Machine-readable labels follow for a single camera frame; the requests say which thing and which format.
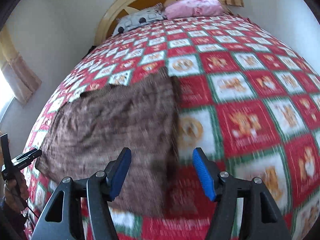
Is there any brown knitted sweater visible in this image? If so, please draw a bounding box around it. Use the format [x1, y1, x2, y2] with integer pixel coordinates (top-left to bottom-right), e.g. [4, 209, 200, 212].
[35, 67, 180, 217]

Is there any pink pillow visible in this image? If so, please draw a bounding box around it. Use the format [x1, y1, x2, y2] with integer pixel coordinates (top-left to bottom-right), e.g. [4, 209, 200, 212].
[163, 0, 224, 20]

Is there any red checkered Christmas quilt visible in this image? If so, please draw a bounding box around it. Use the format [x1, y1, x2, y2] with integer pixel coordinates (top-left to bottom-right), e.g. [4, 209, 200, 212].
[26, 15, 319, 239]

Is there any beige window curtain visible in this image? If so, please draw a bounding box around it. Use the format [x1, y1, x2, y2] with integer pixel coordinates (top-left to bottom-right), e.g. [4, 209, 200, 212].
[1, 26, 42, 105]

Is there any grey white patterned pillow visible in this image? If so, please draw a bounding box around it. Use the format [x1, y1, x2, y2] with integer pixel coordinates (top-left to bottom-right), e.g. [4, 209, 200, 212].
[112, 3, 164, 37]

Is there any person's left hand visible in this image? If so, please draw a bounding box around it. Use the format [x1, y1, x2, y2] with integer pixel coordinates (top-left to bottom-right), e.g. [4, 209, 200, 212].
[4, 173, 29, 213]

